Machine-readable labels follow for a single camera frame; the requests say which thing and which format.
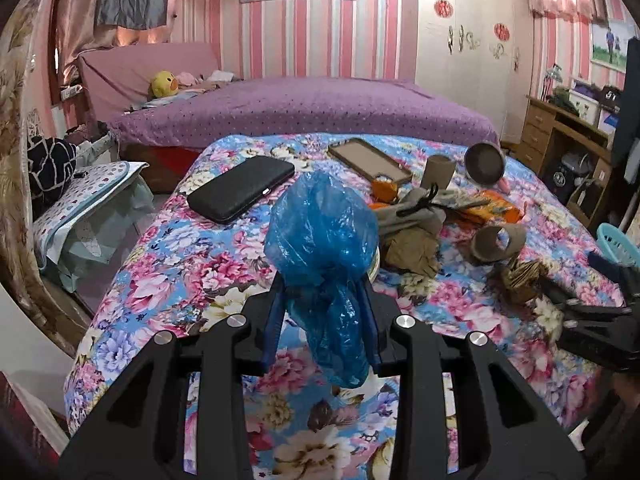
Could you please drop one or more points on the white wardrobe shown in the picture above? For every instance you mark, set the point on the white wardrobe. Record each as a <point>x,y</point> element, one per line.
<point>479,54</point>

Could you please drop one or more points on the brown phone case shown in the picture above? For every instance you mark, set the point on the brown phone case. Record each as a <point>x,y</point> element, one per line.
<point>369,162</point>

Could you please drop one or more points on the cardboard tube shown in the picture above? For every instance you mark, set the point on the cardboard tube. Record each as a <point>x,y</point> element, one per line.
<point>498,242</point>
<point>439,169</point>

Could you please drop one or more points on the small framed picture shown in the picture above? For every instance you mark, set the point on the small framed picture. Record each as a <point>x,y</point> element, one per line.
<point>609,44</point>

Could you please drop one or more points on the black white patterned pillow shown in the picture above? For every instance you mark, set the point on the black white patterned pillow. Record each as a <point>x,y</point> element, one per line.
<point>51,166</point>

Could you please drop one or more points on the brown crumpled paper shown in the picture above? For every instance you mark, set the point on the brown crumpled paper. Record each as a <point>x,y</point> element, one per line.
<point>412,250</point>

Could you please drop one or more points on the pink mug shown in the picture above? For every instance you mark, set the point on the pink mug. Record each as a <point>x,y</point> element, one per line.
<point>485,165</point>

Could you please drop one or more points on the orange bottle cap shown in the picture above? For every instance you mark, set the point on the orange bottle cap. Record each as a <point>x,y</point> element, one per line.
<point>384,192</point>

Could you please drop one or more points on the black phone case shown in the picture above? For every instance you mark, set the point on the black phone case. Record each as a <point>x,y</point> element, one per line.
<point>227,196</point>

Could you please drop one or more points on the purple bed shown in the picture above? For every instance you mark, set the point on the purple bed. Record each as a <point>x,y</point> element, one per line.
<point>288,105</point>

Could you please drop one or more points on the grey sock with black loop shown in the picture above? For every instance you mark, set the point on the grey sock with black loop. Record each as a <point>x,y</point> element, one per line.
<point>424,209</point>

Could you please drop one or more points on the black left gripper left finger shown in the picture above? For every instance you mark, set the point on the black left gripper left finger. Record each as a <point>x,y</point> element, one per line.
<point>137,430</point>

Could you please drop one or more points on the yellow duck plush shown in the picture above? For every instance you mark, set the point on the yellow duck plush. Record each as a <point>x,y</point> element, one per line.
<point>164,84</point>

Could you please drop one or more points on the blue plastic bag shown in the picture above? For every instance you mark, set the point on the blue plastic bag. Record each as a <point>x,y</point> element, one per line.
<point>322,239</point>

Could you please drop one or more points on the orange snack wrapper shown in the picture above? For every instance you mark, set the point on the orange snack wrapper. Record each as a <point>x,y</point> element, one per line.
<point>493,208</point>

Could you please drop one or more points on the wooden desk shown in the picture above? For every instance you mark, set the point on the wooden desk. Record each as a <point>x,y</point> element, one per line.
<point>571,157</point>

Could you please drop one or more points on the upright cardboard tube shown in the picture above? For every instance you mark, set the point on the upright cardboard tube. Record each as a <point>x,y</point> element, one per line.
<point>439,169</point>

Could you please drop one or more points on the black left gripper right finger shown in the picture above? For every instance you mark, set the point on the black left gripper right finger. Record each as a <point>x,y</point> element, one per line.
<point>464,411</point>

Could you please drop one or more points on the blue plastic basket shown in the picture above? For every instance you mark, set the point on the blue plastic basket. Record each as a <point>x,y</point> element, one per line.
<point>616,247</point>

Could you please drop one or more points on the floral bedspread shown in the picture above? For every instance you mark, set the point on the floral bedspread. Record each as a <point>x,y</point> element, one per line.
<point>187,274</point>

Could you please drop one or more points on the dotted folded blanket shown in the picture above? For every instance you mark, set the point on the dotted folded blanket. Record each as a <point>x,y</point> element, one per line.
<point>84,194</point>

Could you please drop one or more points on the floral curtain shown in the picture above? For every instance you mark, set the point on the floral curtain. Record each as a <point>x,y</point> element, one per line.
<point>20,275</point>

